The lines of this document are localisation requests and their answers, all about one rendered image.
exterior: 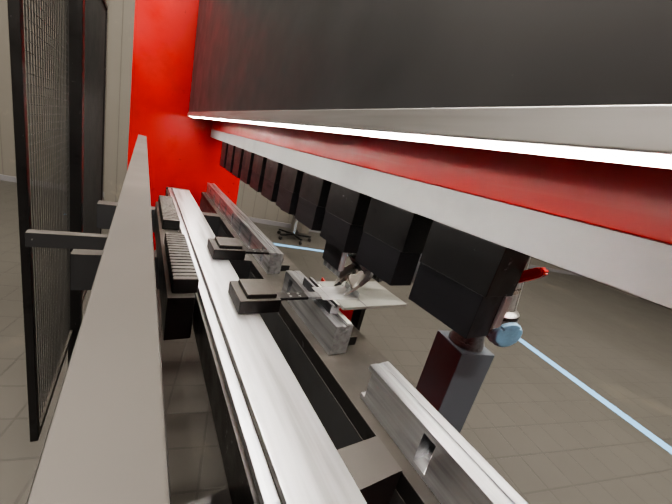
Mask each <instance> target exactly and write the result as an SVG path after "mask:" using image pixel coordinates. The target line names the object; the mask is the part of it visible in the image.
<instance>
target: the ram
mask: <svg viewBox="0 0 672 504"><path fill-rule="evenodd" d="M211 137H212V138H215V139H217V140H220V141H223V142H225V143H228V144H231V145H234V146H236V147H239V148H242V149H244V150H247V151H250V152H252V153H255V154H258V155H260V156H263V157H266V158H268V159H271V160H274V161H276V162H279V163H282V164H284V165H287V166H290V167H292V168H295V169H298V170H300V171H303V172H306V173H309V174H311V175H314V176H317V177H319V178H322V179H325V180H327V181H330V182H333V183H335V184H338V185H341V186H343V187H346V188H349V189H351V190H354V191H357V192H359V193H362V194H365V195H367V196H370V197H373V198H376V199H378V200H381V201H384V202H386V203H389V204H392V205H394V206H397V207H400V208H402V209H405V210H408V211H410V212H413V213H416V214H418V215H421V216H424V217H426V218H429V219H432V220H434V221H437V222H440V223H443V224H445V225H448V226H451V227H453V228H456V229H459V230H461V231H464V232H467V233H469V234H472V235H475V236H477V237H480V238H483V239H485V240H488V241H491V242H493V243H496V244H499V245H501V246H504V247H507V248H510V249H512V250H515V251H518V252H520V253H523V254H526V255H528V256H531V257H534V258H536V259H539V260H542V261H544V262H547V263H550V264H552V265H555V266H558V267H560V268H563V269H566V270H568V271H571V272H574V273H577V274H579V275H582V276H585V277H587V278H590V279H593V280H595V281H598V282H601V283H603V284H606V285H609V286H611V287H614V288H617V289H619V290H622V291H625V292H627V293H630V294H633V295H635V296H638V297H641V298H644V299H646V300H649V301H652V302H654V303H657V304H660V305H662V306H665V307H668V308H670V309H672V169H669V168H659V167H650V166H641V165H631V164H622V163H613V162H603V161H594V160H585V159H575V158H566V157H556V156H547V155H538V154H528V153H519V152H510V151H500V150H491V149H482V148H472V147H463V146H454V145H444V144H435V143H426V142H416V141H407V140H398V139H388V138H379V137H370V136H360V135H351V134H342V133H332V132H323V131H314V130H304V129H295V128H286V127H276V126H267V125H257V124H248V123H239V122H229V121H220V120H212V128H211Z"/></svg>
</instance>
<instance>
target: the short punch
mask: <svg viewBox="0 0 672 504"><path fill-rule="evenodd" d="M347 255H348V253H343V252H342V251H340V250H339V249H338V248H336V247H335V246H333V245H332V244H330V243H329V242H328V241H326V244H325V248H324V252H323V256H322V258H323V259H324V262H323V265H325V266H326V267H327V268H328V269H329V270H330V271H332V272H333V273H334V274H335V275H336V276H337V277H339V276H340V272H341V271H343V270H344V266H345V263H346V259H347Z"/></svg>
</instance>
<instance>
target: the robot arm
mask: <svg viewBox="0 0 672 504"><path fill-rule="evenodd" d="M348 256H349V257H350V260H351V261H352V263H351V264H349V265H347V266H344V270H343V271H341V272H340V276H339V277H338V279H337V280H336V281H335V283H334V286H338V285H341V284H342V283H343V282H344V281H346V280H347V279H348V281H349V284H350V287H349V288H348V289H347V290H346V291H345V293H344V295H347V294H349V293H351V292H353V291H355V290H357V289H358V288H360V287H362V286H363V285H365V284H366V283H367V282H368V281H369V280H370V279H371V278H373V279H374V280H376V281H377V282H381V281H383V280H381V279H380V278H379V277H377V276H376V275H374V274H373V273H372V272H370V271H369V270H367V269H366V268H364V267H363V266H362V265H360V264H359V263H357V262H356V261H355V259H356V256H357V253H348ZM356 269H357V270H358V271H359V272H358V273H357V274H356ZM523 284H524V282H523V283H518V284H517V287H516V289H515V291H514V294H513V295H512V296H511V297H512V298H513V299H512V301H511V303H510V305H509V308H508V310H507V312H506V314H505V317H504V319H503V321H502V323H501V326H500V327H499V328H495V329H491V330H489V333H488V335H487V336H486V337H487V338H488V340H489V341H490V342H492V343H493V344H494V345H496V346H498V347H508V346H511V345H513V344H514V343H516V342H517V341H518V340H519V339H520V338H521V336H522V328H521V326H520V325H519V324H517V323H518V319H519V313H518V311H517V310H516V309H517V305H518V302H519V298H520V295H521V291H522V288H523ZM448 336H449V339H450V340H451V341H452V342H453V343H454V344H455V345H457V346H459V347H460V348H462V349H464V350H467V351H470V352H474V353H480V352H482V351H483V349H484V345H485V344H484V339H485V336H481V337H476V338H470V339H465V338H464V337H462V336H461V335H459V334H458V333H456V332H455V331H454V330H452V329H451V331H450V333H449V335H448Z"/></svg>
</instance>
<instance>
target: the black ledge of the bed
mask: <svg viewBox="0 0 672 504"><path fill-rule="evenodd" d="M201 197H202V199H203V200H204V202H205V203H206V205H207V206H208V208H209V209H210V211H211V212H212V213H216V214H218V215H219V216H220V222H219V224H220V226H221V227H222V229H223V230H224V232H225V233H226V235H227V236H228V238H237V240H238V241H239V242H240V244H241V245H242V247H243V248H246V249H248V248H247V247H246V245H245V244H244V243H243V241H242V240H241V239H240V237H239V236H238V235H237V233H236V232H235V231H234V229H233V228H232V227H231V225H230V224H229V223H228V221H227V220H226V219H225V218H224V216H223V215H222V214H221V212H220V211H219V210H218V208H217V207H216V206H215V204H214V203H213V202H212V200H211V199H210V198H209V196H208V195H207V194H206V192H201ZM247 255H248V256H249V258H250V259H251V260H252V262H251V267H250V271H251V272H252V274H253V275H254V277H255V278H256V279H267V281H268V282H269V284H270V285H271V286H272V288H273V289H274V290H275V292H276V293H278V292H282V287H283V282H284V277H285V272H286V271H280V274H267V273H266V272H265V270H264V269H263V268H262V266H261V265H260V264H259V262H258V261H257V260H256V258H255V257H254V256H253V255H252V254H247ZM283 258H284V260H285V261H286V262H287V263H288V264H289V265H290V267H289V271H300V270H299V269H298V268H297V267H296V266H295V265H294V264H293V263H292V262H291V261H290V260H289V259H288V258H287V257H286V256H285V255H283ZM278 313H279V314H280V316H281V317H282V319H283V320H284V322H285V323H286V325H287V326H288V328H289V329H290V331H291V332H292V334H293V335H294V337H295V338H296V340H297V341H298V343H299V344H300V346H301V347H302V349H303V350H304V352H305V353H306V355H307V357H308V358H309V360H310V361H311V363H312V364H313V366H314V367H315V369H316V370H317V372H318V373H319V375H320V376H321V378H322V379H323V381H324V382H325V384H326V385H327V387H328V388H329V390H330V391H331V393H332V394H333V396H334V397H335V399H336V400H337V402H338V403H339V405H340V406H341V408H342V409H343V411H344V412H345V414H346V415H347V417H348V418H349V420H350V421H351V423H352V424H353V426H354V427H355V429H356V430H357V432H358V433H359V435H360V436H361V438H362V439H363V440H366V439H369V438H372V437H375V436H377V435H378V437H379V438H380V440H381V441H382V442H383V444H384V445H385V447H386V448H387V449H388V451H389V452H390V453H391V455H392V456H393V458H394V459H395V460H396V462H397V463H398V465H399V466H400V467H401V469H402V470H403V471H402V473H401V476H400V478H399V481H398V483H397V486H396V488H395V489H396V490H397V492H398V493H399V495H400V496H401V498H402V499H403V501H404V502H405V504H441V503H440V502H439V500H438V499H437V498H436V496H435V495H434V494H433V492H432V491H431V490H430V488H429V487H428V486H427V484H426V483H425V482H424V481H423V479H422V478H421V477H420V475H419V474H418V473H417V471H416V470H415V469H414V467H413V466H412V465H411V463H410V462H409V461H408V459H407V458H406V457H405V455H404V454H403V453H402V451H401V450H400V449H399V447H398V446H397V445H396V444H395V442H394V441H393V440H392V438H391V437H390V436H389V434H388V433H387V432H386V430H385V429H384V428H383V426H382V425H381V424H380V422H379V421H378V420H377V418H376V417H375V416H374V414H373V413H372V412H371V410H370V409H369V408H368V407H367V405H366V404H365V403H364V401H363V400H362V399H361V397H360V395H361V392H365V391H366V390H367V387H368V384H369V381H370V378H371V375H372V373H371V371H370V370H369V366H370V365H371V364H377V363H378V364H380V363H382V362H387V361H388V360H387V359H386V358H385V357H384V356H383V355H382V354H381V353H380V352H379V351H378V350H377V349H376V348H375V347H374V345H373V344H372V343H371V342H370V341H369V340H368V339H367V338H366V337H365V336H364V335H363V334H362V333H361V332H360V331H359V330H358V329H357V328H356V327H355V326H354V325H353V329H352V332H353V333H354V334H355V335H356V336H357V339H356V343H355V345H348V346H347V350H346V353H341V354H335V355H328V354H327V352H326V351H325V350H324V348H323V347H322V346H321V344H320V343H319V342H318V340H317V339H316V338H315V336H314V335H313V334H312V333H311V331H310V330H309V329H308V327H307V326H306V325H305V323H304V322H303V321H302V319H301V318H300V317H299V315H298V314H297V313H296V311H295V310H294V309H293V307H292V306H291V305H290V303H289V302H288V301H287V300H283V301H281V305H280V309H279V312H278Z"/></svg>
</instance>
